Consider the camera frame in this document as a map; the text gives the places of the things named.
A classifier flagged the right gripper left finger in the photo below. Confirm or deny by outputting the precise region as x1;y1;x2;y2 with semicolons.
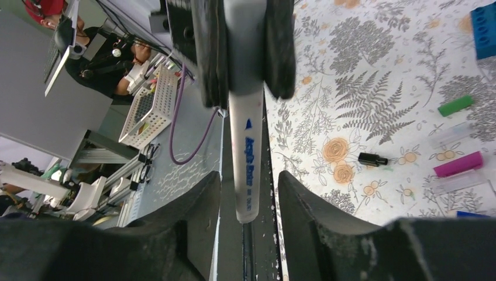
1;171;221;280

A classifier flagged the floral patterned table mat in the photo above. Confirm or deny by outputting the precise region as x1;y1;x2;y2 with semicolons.
265;0;496;281

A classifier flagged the blue cap of small pen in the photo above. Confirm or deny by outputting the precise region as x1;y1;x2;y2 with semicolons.
456;211;489;217

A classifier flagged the white perforated basket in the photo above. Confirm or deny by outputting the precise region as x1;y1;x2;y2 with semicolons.
118;64;181;149

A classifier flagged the person in black shirt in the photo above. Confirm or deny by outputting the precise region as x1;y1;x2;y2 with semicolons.
23;1;151;105

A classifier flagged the magenta pen cap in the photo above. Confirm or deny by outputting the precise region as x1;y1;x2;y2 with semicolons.
433;152;484;178

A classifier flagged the green pen cap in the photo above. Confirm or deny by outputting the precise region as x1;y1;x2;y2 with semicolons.
438;95;474;117

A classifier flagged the white black cap marker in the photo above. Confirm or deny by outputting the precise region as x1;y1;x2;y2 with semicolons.
224;1;267;224

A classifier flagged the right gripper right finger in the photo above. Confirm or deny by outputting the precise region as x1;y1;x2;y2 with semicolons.
278;171;495;280

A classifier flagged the blue grey toy brick block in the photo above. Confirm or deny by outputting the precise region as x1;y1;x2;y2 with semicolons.
470;2;495;60

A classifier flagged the clear pen cap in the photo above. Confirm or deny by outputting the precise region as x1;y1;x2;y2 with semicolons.
431;170;487;195
428;122;476;149

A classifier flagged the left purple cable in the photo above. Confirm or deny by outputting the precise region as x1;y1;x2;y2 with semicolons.
168;64;220;166

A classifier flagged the small black marker cap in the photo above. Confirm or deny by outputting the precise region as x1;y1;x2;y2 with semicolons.
358;152;388;167

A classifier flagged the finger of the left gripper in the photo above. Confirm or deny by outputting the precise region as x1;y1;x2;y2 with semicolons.
265;0;296;100
166;1;229;109

